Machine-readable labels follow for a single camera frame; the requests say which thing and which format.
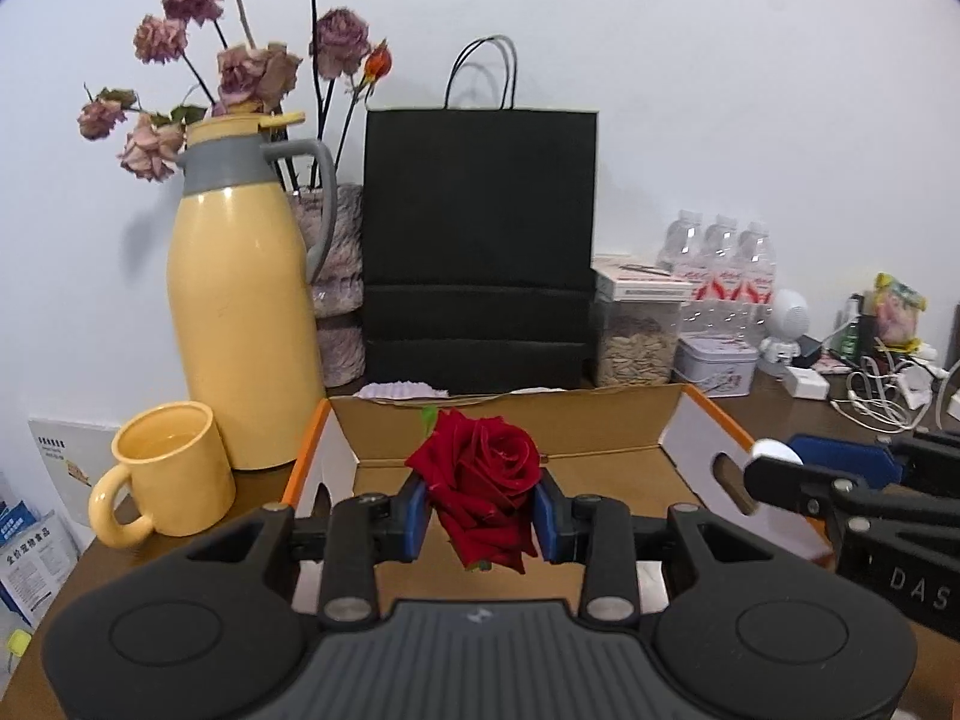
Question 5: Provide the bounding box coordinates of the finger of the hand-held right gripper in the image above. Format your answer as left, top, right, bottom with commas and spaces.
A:
787, 429, 960, 500
742, 457, 960, 533

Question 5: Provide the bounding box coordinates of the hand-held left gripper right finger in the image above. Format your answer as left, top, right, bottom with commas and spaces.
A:
532, 469, 773, 622

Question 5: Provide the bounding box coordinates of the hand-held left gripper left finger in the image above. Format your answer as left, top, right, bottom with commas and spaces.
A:
184, 471, 434, 629

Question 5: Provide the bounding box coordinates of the red rose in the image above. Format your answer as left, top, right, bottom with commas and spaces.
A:
405, 406, 542, 575

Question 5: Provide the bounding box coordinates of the cardboard box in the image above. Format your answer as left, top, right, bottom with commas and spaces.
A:
283, 382, 833, 616

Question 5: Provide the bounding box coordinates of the white charger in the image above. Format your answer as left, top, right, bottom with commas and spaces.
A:
784, 366, 831, 400

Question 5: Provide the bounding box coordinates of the green bottle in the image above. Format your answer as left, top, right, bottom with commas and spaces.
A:
829, 292, 863, 361

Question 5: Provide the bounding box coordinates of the white tin box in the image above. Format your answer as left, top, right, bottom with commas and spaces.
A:
673, 335, 758, 398

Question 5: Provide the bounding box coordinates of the white robot figurine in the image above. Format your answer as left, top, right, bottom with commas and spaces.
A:
757, 289, 812, 376

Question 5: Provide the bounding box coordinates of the clear seed container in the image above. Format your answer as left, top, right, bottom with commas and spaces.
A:
596, 292, 683, 389

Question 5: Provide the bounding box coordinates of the pink marbled vase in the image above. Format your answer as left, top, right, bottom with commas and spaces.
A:
289, 181, 368, 391

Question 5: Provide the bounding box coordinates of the yellow mug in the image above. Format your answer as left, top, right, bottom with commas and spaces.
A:
88, 401, 237, 548

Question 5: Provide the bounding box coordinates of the white pink flat box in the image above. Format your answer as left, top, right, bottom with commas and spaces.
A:
592, 255, 695, 305

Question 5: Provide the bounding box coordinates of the yellow thermos jug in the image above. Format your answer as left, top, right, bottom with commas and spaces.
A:
166, 111, 338, 472

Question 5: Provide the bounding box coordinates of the black paper bag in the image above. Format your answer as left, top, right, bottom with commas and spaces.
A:
361, 35, 601, 395

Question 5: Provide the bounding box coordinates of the blue white leaflet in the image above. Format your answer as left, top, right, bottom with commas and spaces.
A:
0, 508, 81, 627

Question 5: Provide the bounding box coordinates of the bunch of dried roses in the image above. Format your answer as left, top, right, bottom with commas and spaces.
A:
77, 0, 395, 192

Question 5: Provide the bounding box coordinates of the white cable tangle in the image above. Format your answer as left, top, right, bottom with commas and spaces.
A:
829, 352, 946, 436

